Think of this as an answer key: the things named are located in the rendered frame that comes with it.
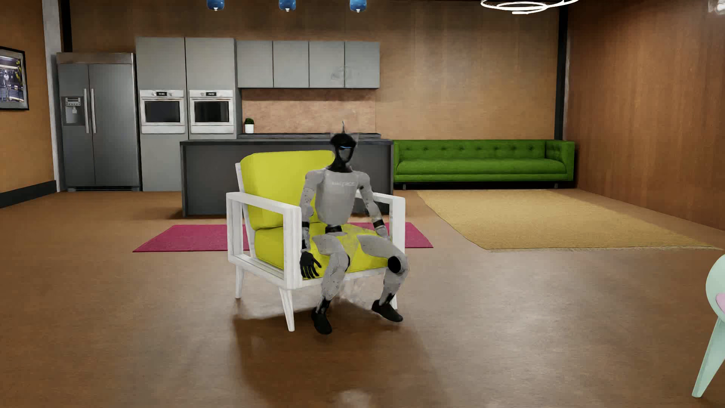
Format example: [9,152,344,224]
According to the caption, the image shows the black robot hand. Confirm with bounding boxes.
[299,250,322,280]

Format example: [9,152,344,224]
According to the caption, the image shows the mint green chair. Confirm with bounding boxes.
[692,254,725,399]

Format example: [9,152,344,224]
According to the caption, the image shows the grey right robot leg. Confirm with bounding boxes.
[310,233,352,335]

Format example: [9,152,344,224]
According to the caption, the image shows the grey robot leg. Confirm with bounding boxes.
[356,233,410,324]
[310,233,352,335]

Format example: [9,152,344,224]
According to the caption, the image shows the grey left robot leg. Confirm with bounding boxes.
[356,233,410,324]

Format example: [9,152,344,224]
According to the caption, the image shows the grey robot torso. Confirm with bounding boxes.
[313,168,364,229]

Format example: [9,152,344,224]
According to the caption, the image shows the black robot head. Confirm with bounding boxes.
[330,121,360,173]

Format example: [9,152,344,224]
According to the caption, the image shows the yellow cushioned white armchair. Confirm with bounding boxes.
[226,150,406,333]

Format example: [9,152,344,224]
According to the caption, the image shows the green tufted sofa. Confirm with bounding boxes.
[393,139,576,190]

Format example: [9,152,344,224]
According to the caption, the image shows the pink rug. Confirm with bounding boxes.
[133,222,434,253]

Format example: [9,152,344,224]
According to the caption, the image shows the dark grey kitchen island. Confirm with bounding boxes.
[180,133,394,218]

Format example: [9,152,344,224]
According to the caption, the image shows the yellow rug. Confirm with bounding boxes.
[417,189,716,251]

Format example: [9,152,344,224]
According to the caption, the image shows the white built-in oven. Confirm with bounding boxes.
[188,90,235,134]
[139,90,186,134]

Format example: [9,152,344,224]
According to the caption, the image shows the stainless steel refrigerator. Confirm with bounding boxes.
[57,53,140,192]

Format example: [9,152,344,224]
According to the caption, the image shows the tall grey oven cabinet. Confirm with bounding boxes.
[135,37,238,192]

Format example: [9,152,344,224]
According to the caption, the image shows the grey wall cabinets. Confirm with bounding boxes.
[236,40,381,89]

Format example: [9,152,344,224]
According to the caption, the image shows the black wall pillar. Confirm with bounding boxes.
[554,6,569,141]

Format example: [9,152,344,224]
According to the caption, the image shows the white ring ceiling light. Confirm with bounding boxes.
[480,0,580,15]

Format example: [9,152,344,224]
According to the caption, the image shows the framed wall picture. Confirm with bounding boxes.
[0,46,29,111]

